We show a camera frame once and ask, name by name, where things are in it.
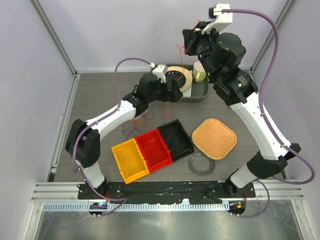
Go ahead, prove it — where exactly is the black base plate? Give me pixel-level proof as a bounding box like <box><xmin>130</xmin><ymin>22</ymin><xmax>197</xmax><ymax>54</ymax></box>
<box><xmin>77</xmin><ymin>180</ymin><xmax>256</xmax><ymax>205</ymax></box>

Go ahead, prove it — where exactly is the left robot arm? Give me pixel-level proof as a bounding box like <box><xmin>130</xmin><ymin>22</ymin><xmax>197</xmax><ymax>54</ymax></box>
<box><xmin>65</xmin><ymin>72</ymin><xmax>183</xmax><ymax>200</ymax></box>

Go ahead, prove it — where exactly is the dark green tray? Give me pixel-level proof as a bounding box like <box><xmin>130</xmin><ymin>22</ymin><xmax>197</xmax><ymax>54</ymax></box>
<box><xmin>178</xmin><ymin>64</ymin><xmax>209</xmax><ymax>102</ymax></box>

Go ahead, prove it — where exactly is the red plastic bin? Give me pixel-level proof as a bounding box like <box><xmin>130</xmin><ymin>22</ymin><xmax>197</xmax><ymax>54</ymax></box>
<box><xmin>134</xmin><ymin>128</ymin><xmax>173</xmax><ymax>173</ymax></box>

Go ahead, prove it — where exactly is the aluminium frame post right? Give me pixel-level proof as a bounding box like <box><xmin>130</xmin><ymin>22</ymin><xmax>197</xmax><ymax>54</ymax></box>
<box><xmin>250</xmin><ymin>0</ymin><xmax>297</xmax><ymax>74</ymax></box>

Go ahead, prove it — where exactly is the aluminium front rail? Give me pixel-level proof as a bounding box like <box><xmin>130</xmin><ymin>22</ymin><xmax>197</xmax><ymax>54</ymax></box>
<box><xmin>31</xmin><ymin>180</ymin><xmax>304</xmax><ymax>215</ymax></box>

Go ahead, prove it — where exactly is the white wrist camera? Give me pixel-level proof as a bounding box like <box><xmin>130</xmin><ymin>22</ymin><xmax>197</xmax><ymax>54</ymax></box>
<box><xmin>201</xmin><ymin>3</ymin><xmax>233</xmax><ymax>35</ymax></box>
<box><xmin>148</xmin><ymin>62</ymin><xmax>168</xmax><ymax>84</ymax></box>

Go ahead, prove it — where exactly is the tan rimmed black plate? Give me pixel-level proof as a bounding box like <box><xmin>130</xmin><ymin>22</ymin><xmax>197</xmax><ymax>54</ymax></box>
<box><xmin>165</xmin><ymin>66</ymin><xmax>193</xmax><ymax>93</ymax></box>

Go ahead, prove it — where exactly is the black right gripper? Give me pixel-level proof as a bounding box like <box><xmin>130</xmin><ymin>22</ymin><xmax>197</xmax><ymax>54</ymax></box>
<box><xmin>183</xmin><ymin>22</ymin><xmax>221</xmax><ymax>81</ymax></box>

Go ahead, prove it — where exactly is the woven orange basket tray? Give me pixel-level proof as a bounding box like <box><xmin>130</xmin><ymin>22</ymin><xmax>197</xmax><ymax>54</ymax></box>
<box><xmin>191</xmin><ymin>118</ymin><xmax>238</xmax><ymax>161</ymax></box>

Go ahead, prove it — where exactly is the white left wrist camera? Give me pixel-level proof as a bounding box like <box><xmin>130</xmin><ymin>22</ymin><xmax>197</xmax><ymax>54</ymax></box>
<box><xmin>148</xmin><ymin>62</ymin><xmax>168</xmax><ymax>84</ymax></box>

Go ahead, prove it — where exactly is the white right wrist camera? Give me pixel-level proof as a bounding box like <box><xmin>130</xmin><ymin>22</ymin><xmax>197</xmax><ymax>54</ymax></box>
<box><xmin>201</xmin><ymin>3</ymin><xmax>233</xmax><ymax>35</ymax></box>

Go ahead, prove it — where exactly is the green mug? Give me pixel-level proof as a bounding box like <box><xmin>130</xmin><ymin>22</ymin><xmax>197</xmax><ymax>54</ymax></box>
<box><xmin>192</xmin><ymin>61</ymin><xmax>206</xmax><ymax>83</ymax></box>

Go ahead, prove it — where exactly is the white paper sheet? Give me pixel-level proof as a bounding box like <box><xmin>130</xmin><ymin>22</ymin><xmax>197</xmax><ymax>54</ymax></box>
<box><xmin>182</xmin><ymin>86</ymin><xmax>192</xmax><ymax>98</ymax></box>

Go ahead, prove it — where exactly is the yellow plastic bin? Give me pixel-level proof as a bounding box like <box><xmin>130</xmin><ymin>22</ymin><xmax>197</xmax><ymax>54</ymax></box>
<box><xmin>111</xmin><ymin>138</ymin><xmax>150</xmax><ymax>185</ymax></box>

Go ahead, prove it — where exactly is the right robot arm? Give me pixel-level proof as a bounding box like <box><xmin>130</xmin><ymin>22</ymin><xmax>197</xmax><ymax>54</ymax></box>
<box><xmin>182</xmin><ymin>21</ymin><xmax>301</xmax><ymax>198</ymax></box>

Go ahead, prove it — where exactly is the aluminium frame post left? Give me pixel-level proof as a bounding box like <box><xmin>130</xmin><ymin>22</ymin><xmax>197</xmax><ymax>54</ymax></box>
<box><xmin>30</xmin><ymin>0</ymin><xmax>78</xmax><ymax>77</ymax></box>

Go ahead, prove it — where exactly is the aluminium frame post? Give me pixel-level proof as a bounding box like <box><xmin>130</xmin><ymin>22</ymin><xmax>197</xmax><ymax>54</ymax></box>
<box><xmin>250</xmin><ymin>0</ymin><xmax>297</xmax><ymax>74</ymax></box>
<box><xmin>30</xmin><ymin>0</ymin><xmax>78</xmax><ymax>77</ymax></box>

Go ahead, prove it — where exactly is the grey coiled cable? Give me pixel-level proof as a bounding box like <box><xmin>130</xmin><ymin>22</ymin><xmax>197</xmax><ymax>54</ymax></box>
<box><xmin>187</xmin><ymin>152</ymin><xmax>217</xmax><ymax>176</ymax></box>

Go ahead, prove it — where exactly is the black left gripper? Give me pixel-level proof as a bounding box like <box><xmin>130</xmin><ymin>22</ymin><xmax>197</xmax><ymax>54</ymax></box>
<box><xmin>147</xmin><ymin>78</ymin><xmax>183</xmax><ymax>103</ymax></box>

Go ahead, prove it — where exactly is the black plastic bin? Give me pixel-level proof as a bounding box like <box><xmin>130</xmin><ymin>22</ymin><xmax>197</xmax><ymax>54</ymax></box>
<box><xmin>157</xmin><ymin>119</ymin><xmax>195</xmax><ymax>162</ymax></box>

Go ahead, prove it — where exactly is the orange cable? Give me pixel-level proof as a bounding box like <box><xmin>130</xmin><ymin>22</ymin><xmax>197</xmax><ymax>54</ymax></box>
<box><xmin>159</xmin><ymin>18</ymin><xmax>203</xmax><ymax>117</ymax></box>

